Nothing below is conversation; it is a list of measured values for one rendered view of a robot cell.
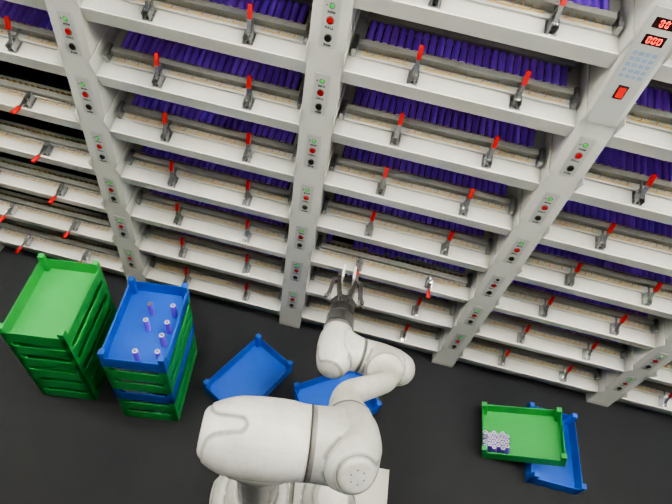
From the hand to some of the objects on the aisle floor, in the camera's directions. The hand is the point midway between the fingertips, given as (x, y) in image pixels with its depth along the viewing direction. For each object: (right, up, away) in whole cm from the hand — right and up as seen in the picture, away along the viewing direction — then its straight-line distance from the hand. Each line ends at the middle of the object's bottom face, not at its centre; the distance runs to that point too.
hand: (348, 274), depth 169 cm
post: (-23, -18, +58) cm, 65 cm away
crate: (-5, -53, +32) cm, 62 cm away
